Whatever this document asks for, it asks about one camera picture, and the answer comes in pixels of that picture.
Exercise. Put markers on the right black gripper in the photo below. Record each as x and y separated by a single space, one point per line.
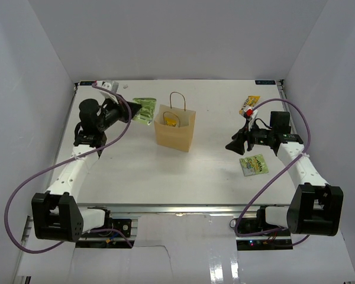
238 145

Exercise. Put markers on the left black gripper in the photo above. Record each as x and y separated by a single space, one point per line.
123 115

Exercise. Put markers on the green mint sachet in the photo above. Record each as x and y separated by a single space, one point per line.
254 165
146 114

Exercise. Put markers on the yellow snack bar wrapper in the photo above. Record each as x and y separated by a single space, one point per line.
171 122

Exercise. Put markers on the brown paper bag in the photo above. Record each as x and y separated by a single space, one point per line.
178 138

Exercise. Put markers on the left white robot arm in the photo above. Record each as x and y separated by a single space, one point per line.
56 215

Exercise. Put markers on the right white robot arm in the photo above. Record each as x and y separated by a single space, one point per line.
315 208

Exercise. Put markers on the yellow candy bar far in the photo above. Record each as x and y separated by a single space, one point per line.
251 101

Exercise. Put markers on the left blue corner label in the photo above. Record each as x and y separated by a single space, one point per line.
86 83

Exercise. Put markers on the blue corner label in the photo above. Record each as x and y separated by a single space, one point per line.
86 83
265 82

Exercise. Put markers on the right blue corner label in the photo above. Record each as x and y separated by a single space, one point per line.
265 82

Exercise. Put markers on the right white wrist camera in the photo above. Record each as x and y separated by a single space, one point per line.
250 114

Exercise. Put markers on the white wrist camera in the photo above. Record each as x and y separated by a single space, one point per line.
250 114
107 88

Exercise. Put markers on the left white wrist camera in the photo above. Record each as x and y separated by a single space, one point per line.
107 88

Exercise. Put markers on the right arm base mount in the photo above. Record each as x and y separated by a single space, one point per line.
280 240

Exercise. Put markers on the aluminium front rail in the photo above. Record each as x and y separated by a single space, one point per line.
169 208

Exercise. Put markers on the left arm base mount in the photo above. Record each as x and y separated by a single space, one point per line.
114 234

